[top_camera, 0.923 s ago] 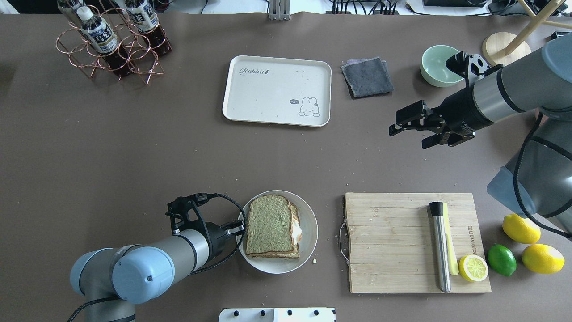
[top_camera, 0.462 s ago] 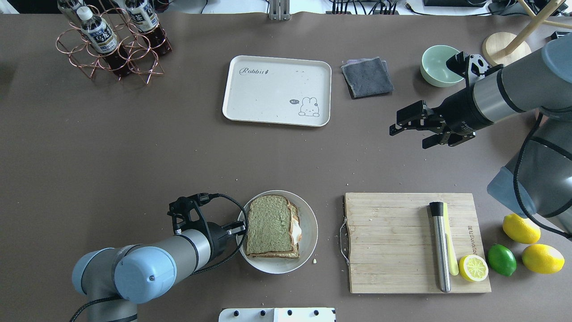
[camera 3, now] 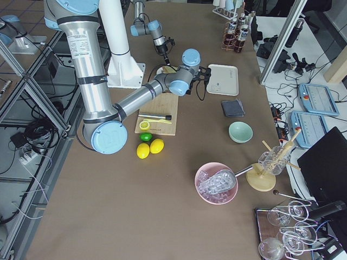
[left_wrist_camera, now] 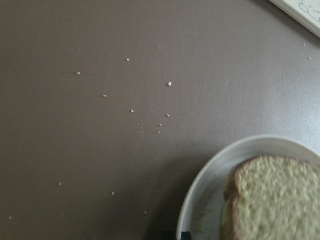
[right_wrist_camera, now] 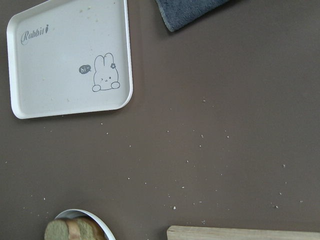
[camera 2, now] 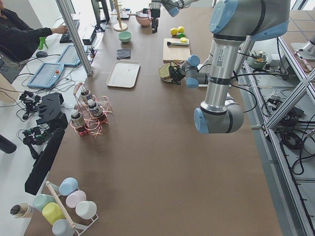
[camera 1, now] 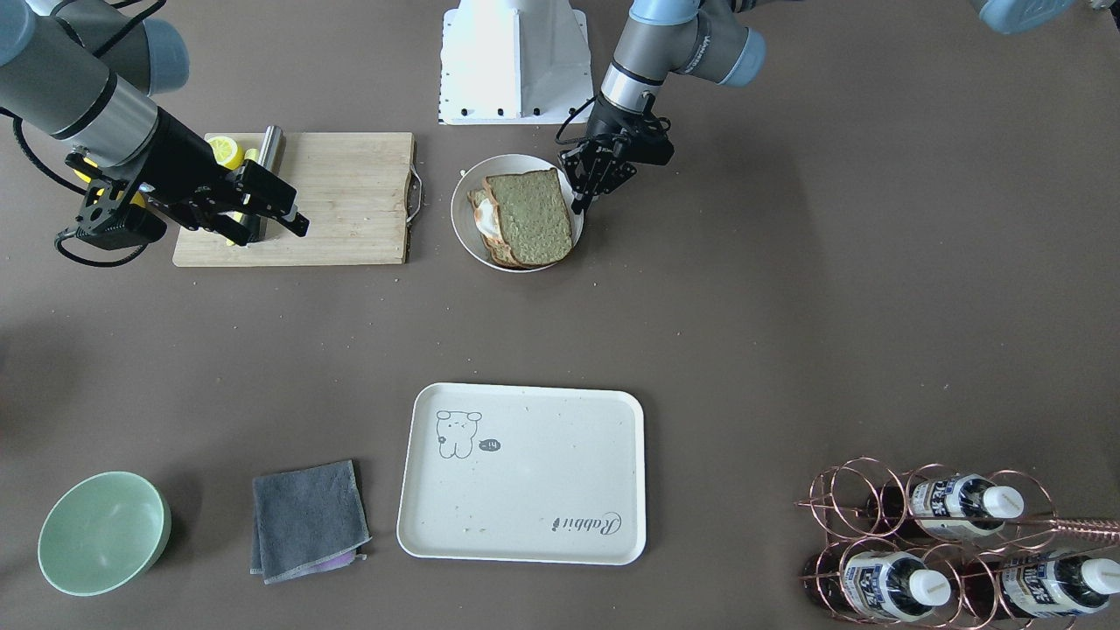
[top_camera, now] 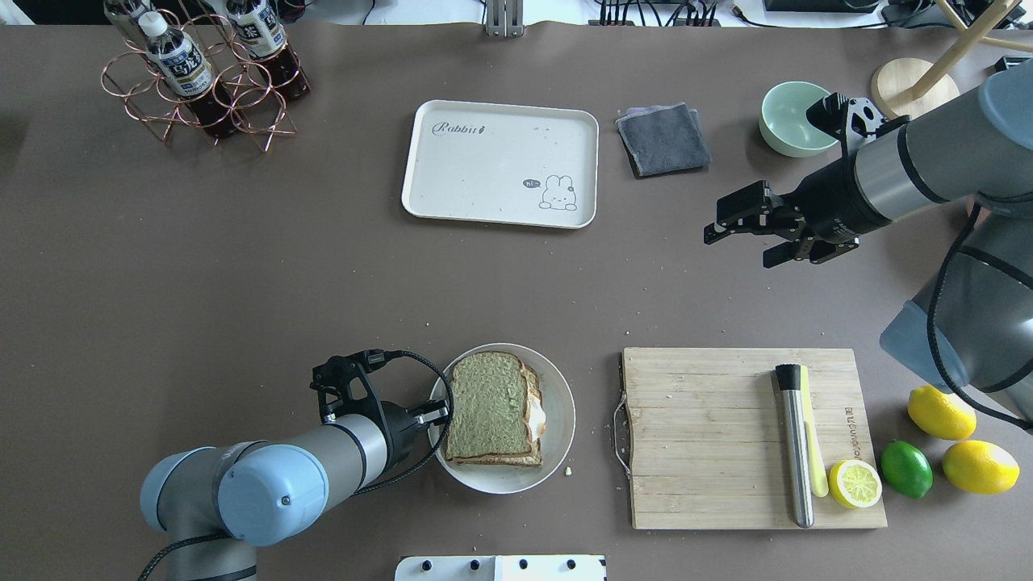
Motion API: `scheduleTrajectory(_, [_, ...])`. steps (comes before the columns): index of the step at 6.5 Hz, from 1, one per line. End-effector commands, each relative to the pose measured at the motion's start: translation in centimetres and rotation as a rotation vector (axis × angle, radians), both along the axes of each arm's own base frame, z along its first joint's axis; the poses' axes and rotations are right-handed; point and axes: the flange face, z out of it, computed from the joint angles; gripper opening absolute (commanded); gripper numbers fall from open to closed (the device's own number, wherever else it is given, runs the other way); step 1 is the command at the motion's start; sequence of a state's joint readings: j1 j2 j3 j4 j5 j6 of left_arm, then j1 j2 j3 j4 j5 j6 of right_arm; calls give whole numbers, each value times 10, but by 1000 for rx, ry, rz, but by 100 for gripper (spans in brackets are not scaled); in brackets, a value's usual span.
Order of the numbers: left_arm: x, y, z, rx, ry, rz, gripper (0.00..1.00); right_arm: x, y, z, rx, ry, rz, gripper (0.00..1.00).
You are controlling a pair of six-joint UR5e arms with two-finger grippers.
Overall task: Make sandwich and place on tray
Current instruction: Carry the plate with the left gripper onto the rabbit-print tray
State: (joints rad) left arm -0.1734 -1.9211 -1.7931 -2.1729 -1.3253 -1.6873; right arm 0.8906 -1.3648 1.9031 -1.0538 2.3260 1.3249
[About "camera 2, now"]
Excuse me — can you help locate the wooden cutting board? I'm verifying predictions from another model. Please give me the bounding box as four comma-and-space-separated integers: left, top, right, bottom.
162, 38, 190, 62

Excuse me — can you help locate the near blue teach pendant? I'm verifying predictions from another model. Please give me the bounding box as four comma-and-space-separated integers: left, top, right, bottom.
27, 63, 64, 89

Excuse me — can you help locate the cream rabbit tray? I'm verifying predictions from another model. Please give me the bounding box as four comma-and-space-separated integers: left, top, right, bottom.
106, 60, 140, 89

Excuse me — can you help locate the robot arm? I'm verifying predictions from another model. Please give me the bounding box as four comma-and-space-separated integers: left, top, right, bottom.
142, 0, 198, 33
172, 0, 290, 134

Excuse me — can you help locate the blue teach pendant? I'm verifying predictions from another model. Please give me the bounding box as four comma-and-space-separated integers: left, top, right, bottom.
27, 63, 64, 89
57, 45, 81, 67

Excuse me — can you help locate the white cup rack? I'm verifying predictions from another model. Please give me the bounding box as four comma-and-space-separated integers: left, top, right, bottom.
45, 181, 99, 236

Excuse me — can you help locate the green bowl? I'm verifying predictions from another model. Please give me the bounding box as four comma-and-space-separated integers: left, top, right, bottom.
118, 31, 132, 43

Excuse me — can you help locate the far blue teach pendant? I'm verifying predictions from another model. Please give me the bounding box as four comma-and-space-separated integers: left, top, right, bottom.
57, 45, 81, 67

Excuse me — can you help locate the whole lemon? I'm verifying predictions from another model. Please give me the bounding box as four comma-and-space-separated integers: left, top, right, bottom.
177, 26, 185, 33
170, 28, 178, 36

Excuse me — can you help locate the white round plate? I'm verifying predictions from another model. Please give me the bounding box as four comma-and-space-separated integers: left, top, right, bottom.
158, 64, 180, 82

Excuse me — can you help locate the mint cup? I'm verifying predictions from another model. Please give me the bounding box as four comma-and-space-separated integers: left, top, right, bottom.
33, 194, 56, 212

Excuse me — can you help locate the copper wire bottle rack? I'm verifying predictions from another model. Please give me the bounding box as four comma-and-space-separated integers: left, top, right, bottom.
70, 82, 113, 138

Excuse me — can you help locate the yellow cup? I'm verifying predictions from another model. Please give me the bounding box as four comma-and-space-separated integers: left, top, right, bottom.
42, 202, 65, 225

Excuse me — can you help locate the right tea bottle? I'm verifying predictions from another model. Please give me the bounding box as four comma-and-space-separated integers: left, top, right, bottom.
88, 100, 104, 118

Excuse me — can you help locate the lower whole lemon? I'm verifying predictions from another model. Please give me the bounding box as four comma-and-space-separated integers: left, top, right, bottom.
177, 26, 185, 33

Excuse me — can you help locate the grey folded cloth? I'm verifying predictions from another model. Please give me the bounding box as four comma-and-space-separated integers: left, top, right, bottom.
116, 48, 131, 59

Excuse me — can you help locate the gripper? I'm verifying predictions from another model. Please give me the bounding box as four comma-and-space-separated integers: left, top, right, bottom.
169, 61, 185, 85
142, 8, 160, 33

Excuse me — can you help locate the bread slice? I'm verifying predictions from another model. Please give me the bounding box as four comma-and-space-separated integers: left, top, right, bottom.
158, 63, 171, 81

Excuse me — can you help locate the pink bowl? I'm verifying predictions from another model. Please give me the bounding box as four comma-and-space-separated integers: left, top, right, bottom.
135, 10, 152, 27

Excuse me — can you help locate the half lemon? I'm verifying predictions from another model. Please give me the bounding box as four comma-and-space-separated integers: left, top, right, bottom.
180, 37, 188, 43

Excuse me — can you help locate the wooden stand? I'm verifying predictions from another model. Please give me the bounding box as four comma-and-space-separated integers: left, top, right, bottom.
111, 0, 128, 32

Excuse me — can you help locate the black speaker bar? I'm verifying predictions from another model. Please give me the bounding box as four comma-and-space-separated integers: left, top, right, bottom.
25, 128, 65, 195

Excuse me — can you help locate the person at desk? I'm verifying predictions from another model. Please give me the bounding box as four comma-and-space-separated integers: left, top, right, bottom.
0, 2, 68, 62

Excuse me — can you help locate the white cup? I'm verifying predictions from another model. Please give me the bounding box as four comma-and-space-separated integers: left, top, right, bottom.
75, 201, 97, 219

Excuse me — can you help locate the blue cup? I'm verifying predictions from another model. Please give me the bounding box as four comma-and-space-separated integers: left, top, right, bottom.
59, 177, 78, 196

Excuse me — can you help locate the grey-blue cup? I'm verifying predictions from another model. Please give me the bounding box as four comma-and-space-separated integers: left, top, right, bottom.
52, 219, 75, 236

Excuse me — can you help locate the back tea bottle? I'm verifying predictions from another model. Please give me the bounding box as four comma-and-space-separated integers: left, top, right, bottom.
80, 89, 93, 104

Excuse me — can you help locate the tea bottle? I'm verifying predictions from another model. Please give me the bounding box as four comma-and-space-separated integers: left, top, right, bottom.
80, 89, 93, 104
88, 100, 104, 118
71, 109, 87, 136

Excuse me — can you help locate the pink cup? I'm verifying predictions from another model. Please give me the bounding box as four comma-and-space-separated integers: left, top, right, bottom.
65, 190, 87, 208

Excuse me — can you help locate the upper whole lemon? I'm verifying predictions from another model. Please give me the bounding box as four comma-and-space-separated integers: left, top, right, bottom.
170, 28, 178, 36

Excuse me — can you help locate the paper cup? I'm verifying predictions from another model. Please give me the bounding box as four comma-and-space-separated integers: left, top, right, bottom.
10, 202, 34, 218

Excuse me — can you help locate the front tea bottle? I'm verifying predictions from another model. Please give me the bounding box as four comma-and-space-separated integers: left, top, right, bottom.
71, 109, 87, 136

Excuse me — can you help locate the aluminium frame post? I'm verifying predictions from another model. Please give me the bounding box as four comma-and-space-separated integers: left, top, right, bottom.
56, 0, 93, 76

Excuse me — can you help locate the black monitor stand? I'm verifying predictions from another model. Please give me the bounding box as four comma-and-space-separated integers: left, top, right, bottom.
91, 0, 110, 32

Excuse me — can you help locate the black keyboard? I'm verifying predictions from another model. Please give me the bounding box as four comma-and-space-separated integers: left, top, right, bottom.
59, 19, 80, 44

